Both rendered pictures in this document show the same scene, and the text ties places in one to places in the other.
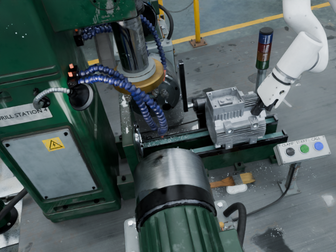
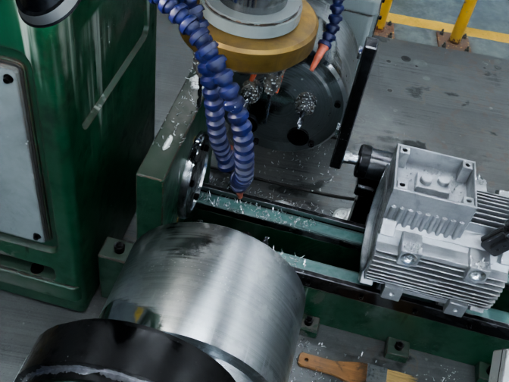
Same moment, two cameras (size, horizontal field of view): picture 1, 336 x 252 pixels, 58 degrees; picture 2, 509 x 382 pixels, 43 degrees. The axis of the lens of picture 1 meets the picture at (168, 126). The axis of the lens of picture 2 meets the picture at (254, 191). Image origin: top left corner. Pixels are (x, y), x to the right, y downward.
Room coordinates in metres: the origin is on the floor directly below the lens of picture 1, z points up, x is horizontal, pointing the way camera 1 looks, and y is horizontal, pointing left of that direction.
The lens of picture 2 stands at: (0.14, -0.08, 1.78)
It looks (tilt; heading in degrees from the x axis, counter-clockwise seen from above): 46 degrees down; 8
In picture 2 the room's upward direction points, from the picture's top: 10 degrees clockwise
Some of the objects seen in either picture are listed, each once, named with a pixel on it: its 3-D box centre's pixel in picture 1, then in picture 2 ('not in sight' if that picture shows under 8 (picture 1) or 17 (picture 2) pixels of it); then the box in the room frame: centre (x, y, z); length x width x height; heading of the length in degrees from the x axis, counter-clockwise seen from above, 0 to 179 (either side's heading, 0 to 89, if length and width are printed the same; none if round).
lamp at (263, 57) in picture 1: (263, 53); not in sight; (1.19, -0.49, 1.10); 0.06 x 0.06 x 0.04
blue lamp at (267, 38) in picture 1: (265, 36); not in sight; (1.19, -0.49, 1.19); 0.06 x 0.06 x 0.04
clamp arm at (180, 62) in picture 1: (183, 87); (353, 108); (1.01, -0.09, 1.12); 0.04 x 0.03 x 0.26; 92
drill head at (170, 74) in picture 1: (150, 81); (291, 64); (1.20, 0.05, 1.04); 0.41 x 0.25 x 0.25; 2
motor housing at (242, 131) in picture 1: (233, 119); (434, 237); (0.88, -0.27, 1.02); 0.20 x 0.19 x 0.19; 93
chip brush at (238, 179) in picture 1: (230, 181); (357, 374); (0.72, -0.22, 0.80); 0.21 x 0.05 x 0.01; 93
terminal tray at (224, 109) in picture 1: (224, 104); (428, 191); (0.88, -0.23, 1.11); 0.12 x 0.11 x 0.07; 93
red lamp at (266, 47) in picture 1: (264, 45); not in sight; (1.19, -0.49, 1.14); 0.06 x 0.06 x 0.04
